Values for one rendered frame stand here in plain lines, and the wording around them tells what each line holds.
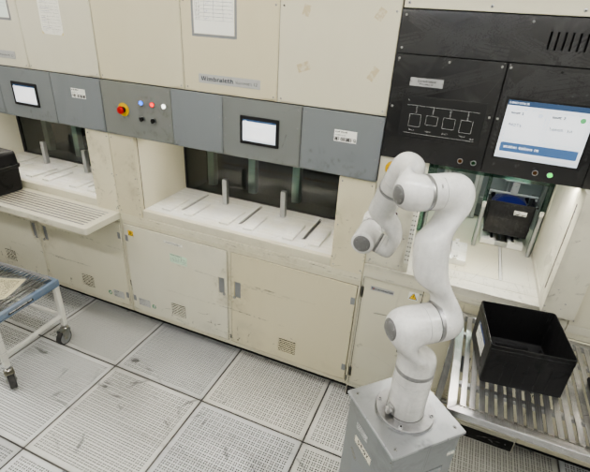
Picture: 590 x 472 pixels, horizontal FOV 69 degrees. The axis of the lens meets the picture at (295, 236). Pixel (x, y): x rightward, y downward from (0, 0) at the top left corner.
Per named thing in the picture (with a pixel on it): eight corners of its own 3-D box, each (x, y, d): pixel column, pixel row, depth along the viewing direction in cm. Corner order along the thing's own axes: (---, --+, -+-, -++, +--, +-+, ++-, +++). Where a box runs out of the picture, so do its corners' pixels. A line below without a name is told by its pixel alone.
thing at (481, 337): (470, 332, 180) (480, 300, 172) (541, 346, 175) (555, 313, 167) (479, 381, 156) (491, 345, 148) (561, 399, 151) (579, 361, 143)
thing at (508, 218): (477, 236, 231) (493, 181, 217) (478, 222, 248) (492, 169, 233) (526, 246, 223) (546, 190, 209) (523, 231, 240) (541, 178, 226)
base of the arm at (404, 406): (396, 442, 132) (407, 399, 123) (365, 396, 147) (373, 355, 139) (446, 424, 138) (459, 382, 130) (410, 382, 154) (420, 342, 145)
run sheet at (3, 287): (-55, 299, 229) (-56, 296, 228) (-25, 275, 250) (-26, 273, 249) (3, 302, 229) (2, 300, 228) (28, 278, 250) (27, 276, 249)
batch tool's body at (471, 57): (342, 399, 241) (400, 7, 152) (379, 307, 320) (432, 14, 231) (511, 460, 213) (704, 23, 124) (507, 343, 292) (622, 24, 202)
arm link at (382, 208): (430, 197, 137) (394, 248, 162) (386, 173, 140) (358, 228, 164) (421, 214, 132) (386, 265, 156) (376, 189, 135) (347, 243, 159)
